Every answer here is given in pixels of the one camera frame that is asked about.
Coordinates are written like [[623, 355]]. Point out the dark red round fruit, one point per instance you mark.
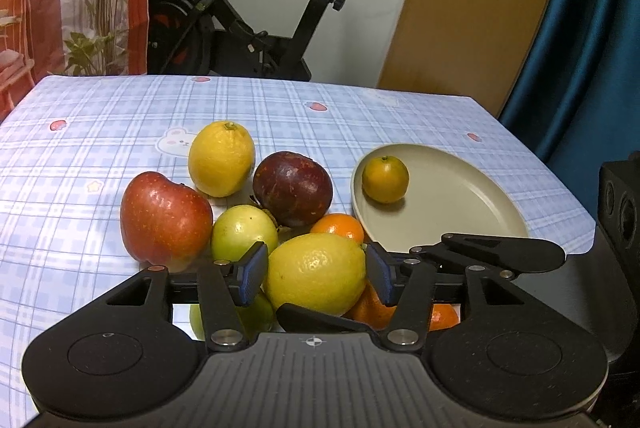
[[292, 188]]

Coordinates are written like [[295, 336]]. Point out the smooth yellow lemon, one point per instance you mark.
[[315, 275]]

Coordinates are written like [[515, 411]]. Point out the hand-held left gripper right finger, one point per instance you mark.
[[380, 275]]

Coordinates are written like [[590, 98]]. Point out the red plant-print curtain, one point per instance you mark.
[[55, 7]]

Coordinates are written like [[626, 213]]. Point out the bright green apple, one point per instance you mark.
[[257, 315]]

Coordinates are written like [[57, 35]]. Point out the greenish yellow tangerine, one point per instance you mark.
[[385, 180]]

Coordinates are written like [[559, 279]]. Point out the pale yellow-green apple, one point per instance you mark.
[[240, 233]]

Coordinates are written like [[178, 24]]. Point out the large lemon with stem nub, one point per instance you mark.
[[220, 160]]

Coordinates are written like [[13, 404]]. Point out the small orange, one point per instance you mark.
[[337, 228]]

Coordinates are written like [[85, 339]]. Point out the wooden door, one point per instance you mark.
[[475, 7]]

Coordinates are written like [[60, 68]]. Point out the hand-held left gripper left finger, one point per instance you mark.
[[254, 273]]

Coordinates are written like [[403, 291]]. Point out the beige plate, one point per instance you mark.
[[460, 198]]

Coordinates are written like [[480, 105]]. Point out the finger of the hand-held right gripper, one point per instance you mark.
[[525, 255], [310, 320]]

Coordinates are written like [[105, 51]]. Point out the red apple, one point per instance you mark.
[[162, 220]]

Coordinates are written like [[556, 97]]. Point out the blue plaid tablecloth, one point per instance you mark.
[[100, 147]]

